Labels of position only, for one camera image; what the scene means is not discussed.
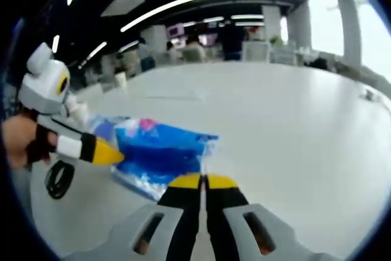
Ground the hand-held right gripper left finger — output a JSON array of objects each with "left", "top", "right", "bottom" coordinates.
[{"left": 62, "top": 174, "right": 203, "bottom": 261}]

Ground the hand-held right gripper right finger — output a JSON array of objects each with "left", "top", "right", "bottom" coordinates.
[{"left": 203, "top": 174, "right": 326, "bottom": 261}]

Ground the clear bag with blue item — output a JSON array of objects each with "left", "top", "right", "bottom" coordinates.
[{"left": 87, "top": 115, "right": 120, "bottom": 143}]

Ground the blue tissue packet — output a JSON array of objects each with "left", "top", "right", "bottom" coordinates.
[{"left": 110, "top": 117, "right": 220, "bottom": 201}]

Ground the black cable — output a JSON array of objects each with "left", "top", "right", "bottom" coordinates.
[{"left": 45, "top": 160, "right": 76, "bottom": 200}]

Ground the white paper cup green print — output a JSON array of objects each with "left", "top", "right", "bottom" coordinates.
[{"left": 115, "top": 72, "right": 128, "bottom": 89}]

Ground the person's left hand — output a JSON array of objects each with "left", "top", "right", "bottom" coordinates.
[{"left": 2, "top": 113, "right": 59, "bottom": 171}]

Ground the white office chair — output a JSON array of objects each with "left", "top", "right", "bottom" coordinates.
[{"left": 242, "top": 40, "right": 271, "bottom": 63}]

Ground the dark bag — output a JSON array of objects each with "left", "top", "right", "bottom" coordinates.
[{"left": 307, "top": 57, "right": 330, "bottom": 70}]

